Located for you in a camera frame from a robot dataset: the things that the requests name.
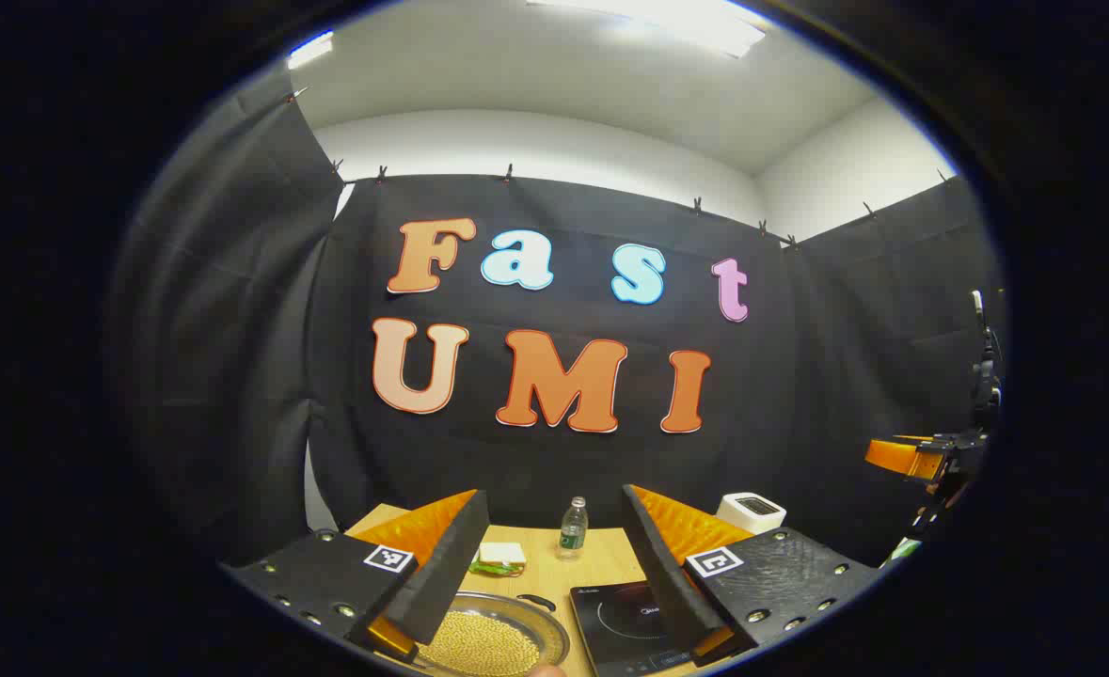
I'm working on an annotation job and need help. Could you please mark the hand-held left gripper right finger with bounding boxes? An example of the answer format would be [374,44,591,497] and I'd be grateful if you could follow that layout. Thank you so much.
[622,484,879,669]

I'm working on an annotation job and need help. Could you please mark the sandwich with lettuce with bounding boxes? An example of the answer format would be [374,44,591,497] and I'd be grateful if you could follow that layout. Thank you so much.
[469,542,528,577]

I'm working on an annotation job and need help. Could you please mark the ceiling light panel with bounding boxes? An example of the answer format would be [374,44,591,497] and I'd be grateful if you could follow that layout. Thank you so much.
[526,0,767,57]
[288,31,335,69]

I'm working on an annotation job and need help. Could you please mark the black induction cooktop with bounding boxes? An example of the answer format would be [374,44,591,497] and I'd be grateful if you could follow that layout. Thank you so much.
[570,581,738,677]

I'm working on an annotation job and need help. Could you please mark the stainless steel pot black handles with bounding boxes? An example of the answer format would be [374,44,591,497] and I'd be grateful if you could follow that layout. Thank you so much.
[411,590,572,677]

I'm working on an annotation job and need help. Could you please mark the clear plastic water bottle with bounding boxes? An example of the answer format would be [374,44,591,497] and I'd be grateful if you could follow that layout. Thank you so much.
[557,496,590,562]

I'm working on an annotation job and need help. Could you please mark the black backdrop cloth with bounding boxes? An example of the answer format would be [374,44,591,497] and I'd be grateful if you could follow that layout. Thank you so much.
[107,66,1006,565]

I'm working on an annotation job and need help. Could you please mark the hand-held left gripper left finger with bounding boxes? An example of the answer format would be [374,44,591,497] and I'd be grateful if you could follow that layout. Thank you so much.
[220,489,491,664]

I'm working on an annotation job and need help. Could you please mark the white toaster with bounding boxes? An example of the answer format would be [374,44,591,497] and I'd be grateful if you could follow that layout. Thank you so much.
[716,492,788,535]

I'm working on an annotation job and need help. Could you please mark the pile of soybeans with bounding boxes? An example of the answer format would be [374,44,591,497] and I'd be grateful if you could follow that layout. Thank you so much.
[420,611,543,677]

